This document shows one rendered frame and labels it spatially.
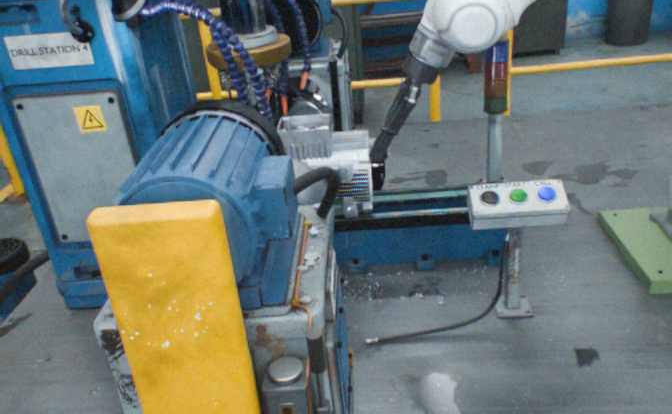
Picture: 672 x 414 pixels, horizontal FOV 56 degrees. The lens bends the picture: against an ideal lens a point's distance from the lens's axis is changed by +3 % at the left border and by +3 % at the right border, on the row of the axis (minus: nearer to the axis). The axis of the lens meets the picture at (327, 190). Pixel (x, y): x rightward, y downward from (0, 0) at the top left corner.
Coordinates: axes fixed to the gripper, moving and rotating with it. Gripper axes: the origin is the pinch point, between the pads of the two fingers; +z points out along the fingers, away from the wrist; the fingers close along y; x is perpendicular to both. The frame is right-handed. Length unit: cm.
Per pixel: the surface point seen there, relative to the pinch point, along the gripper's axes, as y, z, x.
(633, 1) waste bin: -455, -52, 233
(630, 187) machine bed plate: -30, -6, 72
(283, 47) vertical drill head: -2.0, -9.9, -27.3
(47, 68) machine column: 12, 9, -66
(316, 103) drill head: -27.2, 6.4, -14.4
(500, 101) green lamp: -33.2, -12.3, 29.7
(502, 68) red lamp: -33.3, -20.0, 25.6
